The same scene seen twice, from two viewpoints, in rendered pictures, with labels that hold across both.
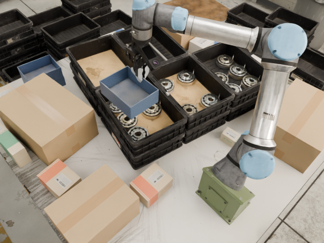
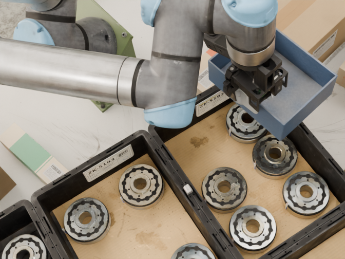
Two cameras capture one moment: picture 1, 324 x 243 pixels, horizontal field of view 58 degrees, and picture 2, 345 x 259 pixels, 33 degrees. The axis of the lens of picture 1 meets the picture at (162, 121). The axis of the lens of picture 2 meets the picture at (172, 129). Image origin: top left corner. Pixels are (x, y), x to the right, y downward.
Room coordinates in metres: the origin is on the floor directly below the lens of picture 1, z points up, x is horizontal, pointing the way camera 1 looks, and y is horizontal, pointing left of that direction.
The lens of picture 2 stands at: (1.46, 0.07, 2.10)
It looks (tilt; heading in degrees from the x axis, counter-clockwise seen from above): 64 degrees down; 193
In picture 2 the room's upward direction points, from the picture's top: 11 degrees counter-clockwise
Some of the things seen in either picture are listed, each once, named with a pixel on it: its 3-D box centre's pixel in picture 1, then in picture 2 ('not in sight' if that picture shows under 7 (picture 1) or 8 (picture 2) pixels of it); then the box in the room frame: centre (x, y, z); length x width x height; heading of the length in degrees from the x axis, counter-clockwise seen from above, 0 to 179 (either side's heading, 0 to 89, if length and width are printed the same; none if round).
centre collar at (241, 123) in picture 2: (138, 134); (247, 118); (0.83, 0.11, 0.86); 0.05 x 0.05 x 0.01
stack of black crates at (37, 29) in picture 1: (53, 34); not in sight; (2.37, 1.09, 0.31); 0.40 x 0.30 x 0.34; 136
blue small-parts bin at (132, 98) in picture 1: (129, 91); (270, 77); (0.86, 0.14, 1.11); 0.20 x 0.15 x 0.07; 47
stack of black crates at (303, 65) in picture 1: (299, 83); not in sight; (1.85, -1.12, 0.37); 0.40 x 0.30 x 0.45; 46
